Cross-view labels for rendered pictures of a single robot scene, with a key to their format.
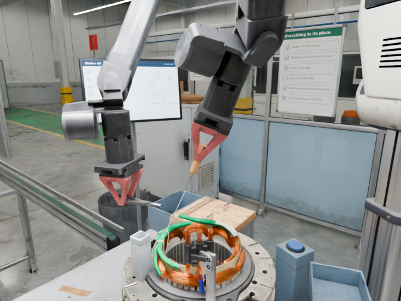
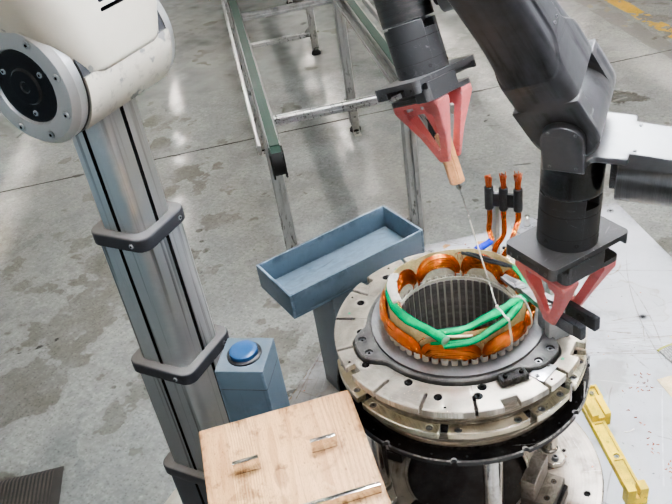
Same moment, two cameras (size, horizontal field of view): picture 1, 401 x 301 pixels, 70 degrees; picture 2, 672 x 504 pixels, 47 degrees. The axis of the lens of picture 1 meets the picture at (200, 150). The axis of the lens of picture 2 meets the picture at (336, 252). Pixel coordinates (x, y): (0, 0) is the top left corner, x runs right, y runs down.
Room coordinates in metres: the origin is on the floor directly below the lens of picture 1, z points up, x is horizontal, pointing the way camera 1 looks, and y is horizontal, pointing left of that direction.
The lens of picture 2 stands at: (1.17, 0.43, 1.75)
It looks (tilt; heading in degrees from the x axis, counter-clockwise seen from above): 34 degrees down; 225
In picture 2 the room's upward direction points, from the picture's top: 10 degrees counter-clockwise
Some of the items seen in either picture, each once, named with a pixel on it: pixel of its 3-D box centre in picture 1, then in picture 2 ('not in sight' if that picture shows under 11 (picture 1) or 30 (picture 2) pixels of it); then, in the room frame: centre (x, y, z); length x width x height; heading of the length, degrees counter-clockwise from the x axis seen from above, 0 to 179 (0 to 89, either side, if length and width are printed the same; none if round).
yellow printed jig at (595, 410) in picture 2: not in sight; (610, 438); (0.37, 0.15, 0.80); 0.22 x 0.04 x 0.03; 44
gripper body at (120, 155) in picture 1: (119, 151); (568, 220); (0.59, 0.17, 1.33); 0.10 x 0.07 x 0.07; 162
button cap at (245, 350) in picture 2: (295, 245); (243, 350); (0.69, -0.26, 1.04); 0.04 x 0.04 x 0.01
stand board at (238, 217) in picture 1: (213, 217); (291, 478); (0.82, -0.04, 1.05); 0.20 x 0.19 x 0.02; 53
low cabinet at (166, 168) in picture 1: (173, 152); not in sight; (3.27, 0.31, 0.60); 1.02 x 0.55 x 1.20; 50
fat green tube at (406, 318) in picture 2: (207, 223); (411, 311); (0.61, -0.02, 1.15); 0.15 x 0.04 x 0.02; 56
